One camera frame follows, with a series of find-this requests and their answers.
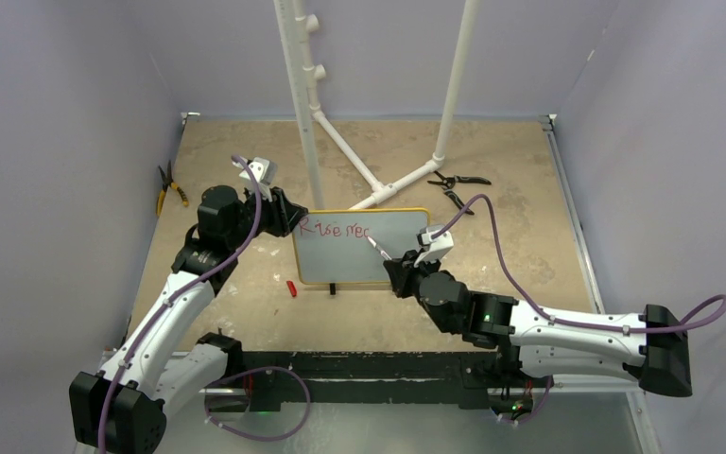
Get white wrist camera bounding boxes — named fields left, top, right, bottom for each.
left=414, top=224, right=454, bottom=268
left=234, top=157, right=278, bottom=201

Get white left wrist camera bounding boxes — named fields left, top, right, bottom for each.
left=234, top=157, right=278, bottom=201

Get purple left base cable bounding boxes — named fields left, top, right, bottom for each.
left=203, top=366, right=312, bottom=444

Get white red whiteboard marker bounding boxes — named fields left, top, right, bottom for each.
left=366, top=236, right=392, bottom=260

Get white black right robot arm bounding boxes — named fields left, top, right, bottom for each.
left=383, top=251, right=693, bottom=397

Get white PVC pipe frame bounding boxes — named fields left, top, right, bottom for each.
left=274, top=1, right=480, bottom=210

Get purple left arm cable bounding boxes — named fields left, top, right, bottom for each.
left=96, top=155, right=263, bottom=454

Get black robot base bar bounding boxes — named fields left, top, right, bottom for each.
left=202, top=330, right=555, bottom=415

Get yellow framed whiteboard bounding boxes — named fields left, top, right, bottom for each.
left=292, top=207, right=430, bottom=285

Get right metal corner bracket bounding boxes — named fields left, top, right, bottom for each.
left=538, top=113, right=556, bottom=132

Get yellow black needle-nose pliers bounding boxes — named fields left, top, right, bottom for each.
left=155, top=161, right=190, bottom=217

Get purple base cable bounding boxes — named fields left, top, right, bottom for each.
left=203, top=366, right=312, bottom=444
left=494, top=375, right=555, bottom=428

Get black grey wire stripper pliers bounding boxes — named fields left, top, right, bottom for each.
left=426, top=171, right=493, bottom=217

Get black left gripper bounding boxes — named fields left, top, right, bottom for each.
left=226, top=183, right=306, bottom=250

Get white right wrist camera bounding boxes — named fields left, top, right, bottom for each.
left=414, top=224, right=454, bottom=268

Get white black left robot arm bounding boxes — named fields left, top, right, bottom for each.
left=69, top=185, right=308, bottom=453

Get red marker cap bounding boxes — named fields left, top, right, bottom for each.
left=286, top=281, right=298, bottom=298

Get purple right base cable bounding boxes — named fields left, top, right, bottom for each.
left=494, top=375, right=555, bottom=428

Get metal corner bracket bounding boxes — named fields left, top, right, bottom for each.
left=180, top=112, right=201, bottom=129
left=538, top=113, right=556, bottom=132

